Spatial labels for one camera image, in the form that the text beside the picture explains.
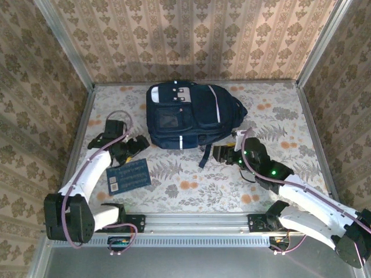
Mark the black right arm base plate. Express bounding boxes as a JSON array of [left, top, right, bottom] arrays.
[[248, 213, 302, 233]]

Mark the steel cover sheet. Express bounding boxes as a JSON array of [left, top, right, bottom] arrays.
[[27, 231, 369, 278]]

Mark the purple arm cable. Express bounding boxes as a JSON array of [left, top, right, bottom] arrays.
[[242, 127, 371, 255], [62, 110, 137, 256]]

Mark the slotted metal vent strip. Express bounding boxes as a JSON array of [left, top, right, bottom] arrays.
[[52, 236, 272, 247]]

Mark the aluminium side rail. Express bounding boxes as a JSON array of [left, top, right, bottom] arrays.
[[295, 82, 343, 211], [53, 85, 96, 214]]

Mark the black controller board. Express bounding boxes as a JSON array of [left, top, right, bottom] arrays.
[[107, 236, 131, 252], [268, 236, 290, 253]]

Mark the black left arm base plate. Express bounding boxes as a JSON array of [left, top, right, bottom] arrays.
[[94, 214, 146, 234]]

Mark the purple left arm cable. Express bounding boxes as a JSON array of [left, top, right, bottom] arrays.
[[62, 110, 137, 256]]

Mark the dark blue booklet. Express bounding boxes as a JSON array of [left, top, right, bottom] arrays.
[[106, 158, 152, 195]]

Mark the aluminium frame post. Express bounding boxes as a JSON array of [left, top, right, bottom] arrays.
[[295, 0, 354, 89], [33, 0, 96, 92]]

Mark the aluminium back rail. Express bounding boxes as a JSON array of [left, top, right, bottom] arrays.
[[94, 79, 299, 86]]

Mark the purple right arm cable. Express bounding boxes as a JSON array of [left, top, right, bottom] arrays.
[[242, 127, 371, 255]]

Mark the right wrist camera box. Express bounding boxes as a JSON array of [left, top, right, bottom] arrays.
[[233, 130, 247, 151]]

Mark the floral table cover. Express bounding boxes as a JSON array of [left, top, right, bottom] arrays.
[[65, 82, 334, 214]]

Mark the navy blue backpack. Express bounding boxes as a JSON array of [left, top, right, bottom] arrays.
[[146, 81, 249, 169]]

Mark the aluminium front rail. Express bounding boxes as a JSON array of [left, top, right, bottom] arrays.
[[43, 211, 356, 232]]

